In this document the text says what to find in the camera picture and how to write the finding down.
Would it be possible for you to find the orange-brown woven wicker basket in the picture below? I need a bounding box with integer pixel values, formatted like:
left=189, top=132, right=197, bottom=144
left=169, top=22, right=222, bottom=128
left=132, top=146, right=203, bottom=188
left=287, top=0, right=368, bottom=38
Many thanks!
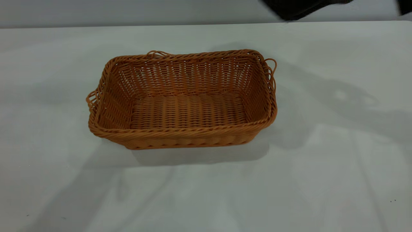
left=86, top=49, right=278, bottom=150

